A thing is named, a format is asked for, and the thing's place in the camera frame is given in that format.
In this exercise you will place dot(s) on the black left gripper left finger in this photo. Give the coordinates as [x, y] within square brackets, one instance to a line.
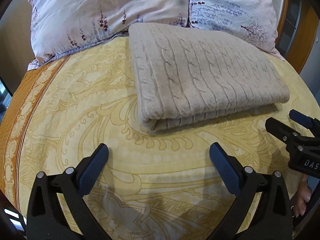
[45, 217]

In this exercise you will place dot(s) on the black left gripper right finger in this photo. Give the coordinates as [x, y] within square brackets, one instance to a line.
[272, 218]

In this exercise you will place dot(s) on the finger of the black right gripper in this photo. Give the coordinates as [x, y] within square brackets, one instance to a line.
[284, 133]
[308, 122]

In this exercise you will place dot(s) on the beige cable knit sweater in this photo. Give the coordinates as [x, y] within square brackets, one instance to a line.
[184, 76]

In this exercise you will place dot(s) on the person's bare foot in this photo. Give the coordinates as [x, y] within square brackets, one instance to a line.
[303, 197]

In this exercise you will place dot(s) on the wooden headboard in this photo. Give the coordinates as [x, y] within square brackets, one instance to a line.
[298, 21]

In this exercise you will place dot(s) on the yellow orange patterned bedsheet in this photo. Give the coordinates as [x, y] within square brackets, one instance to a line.
[154, 186]

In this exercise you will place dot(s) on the floral white pillow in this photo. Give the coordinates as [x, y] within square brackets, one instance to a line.
[62, 27]

